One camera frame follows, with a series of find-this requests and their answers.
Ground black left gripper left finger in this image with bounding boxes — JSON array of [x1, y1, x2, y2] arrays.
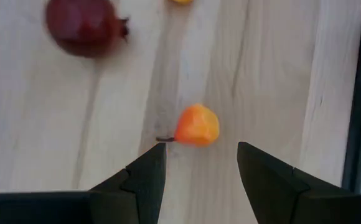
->
[[88, 142, 168, 224]]

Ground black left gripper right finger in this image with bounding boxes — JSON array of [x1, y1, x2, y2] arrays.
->
[[237, 141, 353, 224]]

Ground dark red pomegranate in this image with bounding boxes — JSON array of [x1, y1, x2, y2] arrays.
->
[[45, 0, 130, 58]]

